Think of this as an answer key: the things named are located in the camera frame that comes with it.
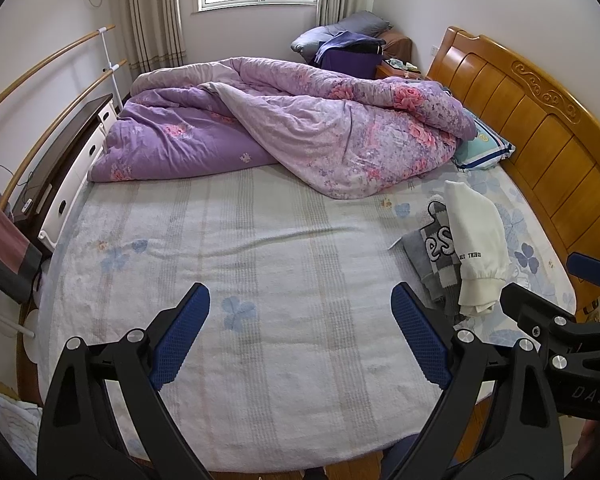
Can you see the white snap-button jacket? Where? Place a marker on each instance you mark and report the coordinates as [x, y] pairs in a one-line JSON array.
[[475, 240]]

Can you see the person's dark trousers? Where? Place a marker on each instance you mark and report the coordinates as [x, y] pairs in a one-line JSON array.
[[400, 460]]

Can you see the purple storage bag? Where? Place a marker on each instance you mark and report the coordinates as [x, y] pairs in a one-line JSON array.
[[350, 65]]

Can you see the teal striped pillow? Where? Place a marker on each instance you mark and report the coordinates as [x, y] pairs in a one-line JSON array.
[[485, 147]]

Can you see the dark blue cloth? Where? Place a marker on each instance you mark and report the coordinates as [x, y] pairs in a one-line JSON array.
[[345, 41]]

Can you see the white tube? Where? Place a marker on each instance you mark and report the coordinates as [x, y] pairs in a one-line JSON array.
[[5, 319]]

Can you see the purple floral quilt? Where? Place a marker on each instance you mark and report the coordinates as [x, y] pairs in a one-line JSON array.
[[305, 125]]

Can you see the white remote control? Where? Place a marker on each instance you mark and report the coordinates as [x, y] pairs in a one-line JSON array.
[[28, 205]]

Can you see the white round disc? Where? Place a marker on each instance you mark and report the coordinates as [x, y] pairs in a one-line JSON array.
[[31, 335]]

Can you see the grey pillow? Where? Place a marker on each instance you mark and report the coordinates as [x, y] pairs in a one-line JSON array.
[[365, 22]]

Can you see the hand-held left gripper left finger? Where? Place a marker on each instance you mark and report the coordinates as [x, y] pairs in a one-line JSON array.
[[180, 340]]

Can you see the wooden bed headboard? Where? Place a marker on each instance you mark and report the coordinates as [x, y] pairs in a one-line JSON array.
[[545, 125]]

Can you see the folded floral cloth stack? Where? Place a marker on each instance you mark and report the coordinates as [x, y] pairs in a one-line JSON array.
[[10, 420]]

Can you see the grey pink striped towel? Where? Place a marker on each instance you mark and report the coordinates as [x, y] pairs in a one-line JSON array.
[[5, 245]]

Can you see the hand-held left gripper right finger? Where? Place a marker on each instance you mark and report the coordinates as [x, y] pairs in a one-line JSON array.
[[420, 332]]

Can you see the brown armchair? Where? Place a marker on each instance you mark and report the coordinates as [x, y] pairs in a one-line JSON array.
[[397, 45]]

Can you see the wooden nightstand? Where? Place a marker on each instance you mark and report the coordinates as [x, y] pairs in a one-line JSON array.
[[387, 71]]

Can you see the dark and white cabinet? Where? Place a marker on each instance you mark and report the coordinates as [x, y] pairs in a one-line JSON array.
[[55, 160]]

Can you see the white barre post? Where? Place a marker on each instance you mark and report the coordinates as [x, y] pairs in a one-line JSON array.
[[105, 55]]

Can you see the wooden barre rail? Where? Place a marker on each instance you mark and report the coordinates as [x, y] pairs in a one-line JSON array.
[[55, 119], [70, 44]]

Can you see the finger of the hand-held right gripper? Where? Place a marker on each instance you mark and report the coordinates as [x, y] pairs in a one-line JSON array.
[[592, 267], [535, 310]]

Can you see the pale blue pillow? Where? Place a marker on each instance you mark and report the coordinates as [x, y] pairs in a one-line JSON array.
[[307, 37]]

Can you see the grey checkered sweater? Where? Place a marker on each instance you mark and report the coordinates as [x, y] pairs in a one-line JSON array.
[[437, 260]]

